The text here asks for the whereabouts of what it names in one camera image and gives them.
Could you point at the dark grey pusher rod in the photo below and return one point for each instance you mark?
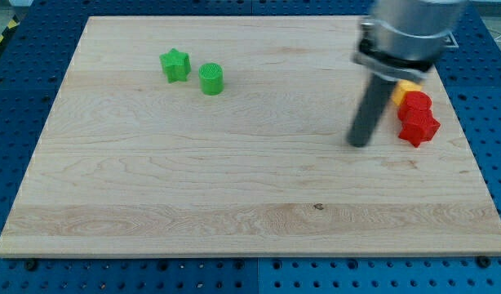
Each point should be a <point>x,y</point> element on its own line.
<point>370,110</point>

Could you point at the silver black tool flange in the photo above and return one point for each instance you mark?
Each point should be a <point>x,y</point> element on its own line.
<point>380,63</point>

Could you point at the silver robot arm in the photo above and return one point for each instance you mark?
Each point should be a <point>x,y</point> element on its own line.
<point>400,40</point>

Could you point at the red star block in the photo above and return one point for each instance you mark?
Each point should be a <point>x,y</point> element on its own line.
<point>418,126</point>

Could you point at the green star block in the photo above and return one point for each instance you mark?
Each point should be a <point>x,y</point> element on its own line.
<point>175,65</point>

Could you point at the yellow block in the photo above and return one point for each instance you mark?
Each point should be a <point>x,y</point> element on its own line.
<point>401,88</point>

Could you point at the red cylinder block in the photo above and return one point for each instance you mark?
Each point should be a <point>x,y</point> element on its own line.
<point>413,100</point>

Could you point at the green cylinder block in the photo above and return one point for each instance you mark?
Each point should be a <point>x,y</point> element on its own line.
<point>211,79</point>

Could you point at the wooden board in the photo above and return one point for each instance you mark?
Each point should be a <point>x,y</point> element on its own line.
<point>129,165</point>

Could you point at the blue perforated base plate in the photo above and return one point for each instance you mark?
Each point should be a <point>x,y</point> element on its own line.
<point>33,62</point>

